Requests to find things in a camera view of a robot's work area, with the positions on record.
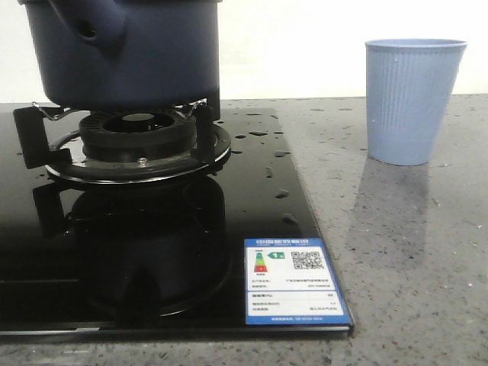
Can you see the light blue ribbed cup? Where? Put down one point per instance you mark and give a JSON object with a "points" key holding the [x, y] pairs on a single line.
{"points": [[408, 86]]}

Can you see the dark blue cooking pot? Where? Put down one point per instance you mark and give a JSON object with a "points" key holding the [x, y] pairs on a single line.
{"points": [[126, 55]]}

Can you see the black pot support grate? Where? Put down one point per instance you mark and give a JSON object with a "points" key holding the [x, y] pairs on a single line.
{"points": [[64, 159]]}

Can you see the blue white energy label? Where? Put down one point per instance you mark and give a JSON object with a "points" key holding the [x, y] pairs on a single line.
{"points": [[290, 281]]}

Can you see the black gas burner head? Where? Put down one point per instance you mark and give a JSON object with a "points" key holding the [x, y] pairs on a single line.
{"points": [[127, 136]]}

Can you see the black glass gas stove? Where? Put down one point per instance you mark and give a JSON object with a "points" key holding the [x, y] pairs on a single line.
{"points": [[164, 260]]}

